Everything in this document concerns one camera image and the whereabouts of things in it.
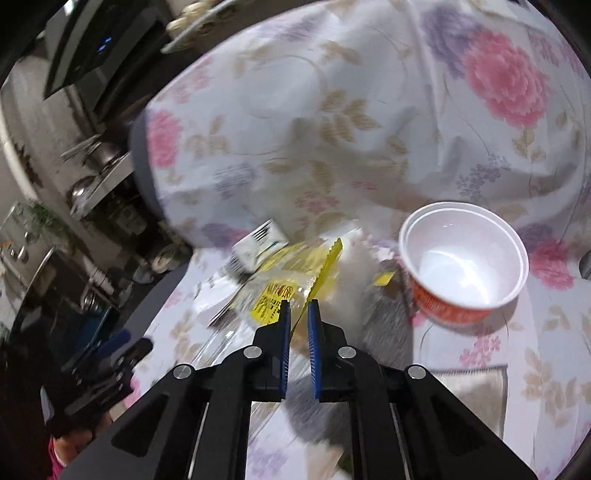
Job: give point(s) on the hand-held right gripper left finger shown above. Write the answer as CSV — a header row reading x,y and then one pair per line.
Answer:
x,y
285,332

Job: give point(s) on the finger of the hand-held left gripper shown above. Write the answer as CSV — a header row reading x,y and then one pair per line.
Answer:
x,y
136,350
115,341

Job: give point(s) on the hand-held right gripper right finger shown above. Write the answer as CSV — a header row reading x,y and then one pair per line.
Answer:
x,y
314,341

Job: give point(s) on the clear yellow printed wrapper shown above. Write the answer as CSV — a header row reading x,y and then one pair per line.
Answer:
x,y
272,295

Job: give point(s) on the white and orange noodle bowl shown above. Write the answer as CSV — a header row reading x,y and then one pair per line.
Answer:
x,y
461,263

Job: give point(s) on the person's left hand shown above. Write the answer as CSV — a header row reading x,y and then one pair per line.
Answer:
x,y
76,441

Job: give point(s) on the small white printed box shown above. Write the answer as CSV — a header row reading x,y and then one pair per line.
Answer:
x,y
256,244

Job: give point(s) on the small yellow scrap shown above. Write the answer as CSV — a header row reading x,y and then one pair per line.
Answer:
x,y
384,279

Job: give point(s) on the green plant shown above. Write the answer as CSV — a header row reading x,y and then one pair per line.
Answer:
x,y
44,219

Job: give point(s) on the grey sponge pad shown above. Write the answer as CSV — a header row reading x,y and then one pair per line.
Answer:
x,y
466,399

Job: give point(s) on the black range hood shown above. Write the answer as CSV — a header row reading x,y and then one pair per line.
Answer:
x,y
92,41

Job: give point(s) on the curved metal shelf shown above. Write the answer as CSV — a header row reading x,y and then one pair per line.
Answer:
x,y
198,27

